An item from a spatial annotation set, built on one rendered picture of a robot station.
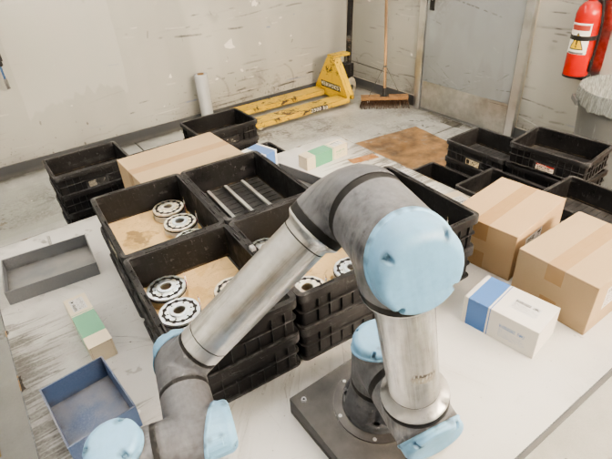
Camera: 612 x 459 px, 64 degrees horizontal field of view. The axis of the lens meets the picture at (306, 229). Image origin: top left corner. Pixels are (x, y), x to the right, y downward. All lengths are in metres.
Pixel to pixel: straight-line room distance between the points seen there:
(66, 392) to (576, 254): 1.35
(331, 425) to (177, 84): 3.92
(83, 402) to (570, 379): 1.17
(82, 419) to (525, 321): 1.08
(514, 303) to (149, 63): 3.79
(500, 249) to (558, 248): 0.16
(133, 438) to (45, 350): 0.86
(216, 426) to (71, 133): 3.95
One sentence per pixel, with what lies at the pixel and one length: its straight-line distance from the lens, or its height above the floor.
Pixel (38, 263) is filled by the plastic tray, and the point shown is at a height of 0.70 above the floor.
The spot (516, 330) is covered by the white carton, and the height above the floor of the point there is 0.77.
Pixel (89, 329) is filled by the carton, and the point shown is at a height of 0.76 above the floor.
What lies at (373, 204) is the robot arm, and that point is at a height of 1.37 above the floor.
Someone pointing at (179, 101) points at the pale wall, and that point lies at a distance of 4.73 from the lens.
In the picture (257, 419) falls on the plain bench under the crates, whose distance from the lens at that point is 1.20.
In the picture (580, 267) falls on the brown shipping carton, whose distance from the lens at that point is 1.44.
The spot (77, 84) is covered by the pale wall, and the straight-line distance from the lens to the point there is 4.44.
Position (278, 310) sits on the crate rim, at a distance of 1.10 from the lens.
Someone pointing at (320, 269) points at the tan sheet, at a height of 0.83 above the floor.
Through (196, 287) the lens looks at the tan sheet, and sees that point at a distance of 1.36.
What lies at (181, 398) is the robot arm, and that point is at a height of 1.10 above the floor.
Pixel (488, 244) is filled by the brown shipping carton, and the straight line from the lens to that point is 1.56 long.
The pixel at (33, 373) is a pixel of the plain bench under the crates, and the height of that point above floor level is 0.70.
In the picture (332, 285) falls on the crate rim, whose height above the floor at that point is 0.92.
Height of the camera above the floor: 1.67
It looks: 33 degrees down
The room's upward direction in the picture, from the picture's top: 4 degrees counter-clockwise
